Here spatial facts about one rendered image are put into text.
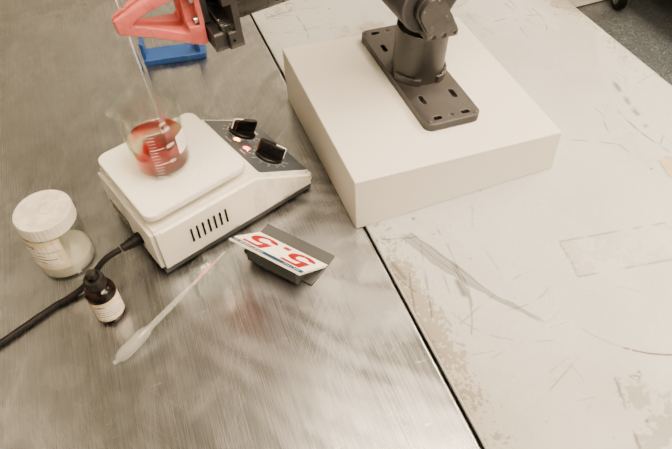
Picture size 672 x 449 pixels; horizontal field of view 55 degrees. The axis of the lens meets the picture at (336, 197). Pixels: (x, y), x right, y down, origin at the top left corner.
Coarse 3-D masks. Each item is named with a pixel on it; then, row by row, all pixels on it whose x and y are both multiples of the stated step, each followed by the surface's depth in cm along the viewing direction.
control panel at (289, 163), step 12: (204, 120) 76; (216, 132) 74; (228, 132) 76; (264, 132) 79; (240, 144) 74; (252, 144) 75; (252, 156) 72; (288, 156) 76; (264, 168) 71; (276, 168) 72; (288, 168) 73; (300, 168) 74
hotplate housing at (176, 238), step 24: (216, 120) 77; (120, 192) 68; (216, 192) 67; (240, 192) 68; (264, 192) 71; (288, 192) 74; (168, 216) 65; (192, 216) 66; (216, 216) 68; (240, 216) 71; (144, 240) 68; (168, 240) 65; (192, 240) 68; (216, 240) 71; (168, 264) 67
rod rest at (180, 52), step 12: (144, 48) 95; (156, 48) 97; (168, 48) 97; (180, 48) 96; (192, 48) 96; (204, 48) 96; (144, 60) 95; (156, 60) 95; (168, 60) 95; (180, 60) 96
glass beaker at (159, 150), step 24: (120, 96) 63; (144, 96) 65; (168, 96) 65; (120, 120) 60; (144, 120) 67; (168, 120) 62; (144, 144) 62; (168, 144) 63; (144, 168) 65; (168, 168) 65
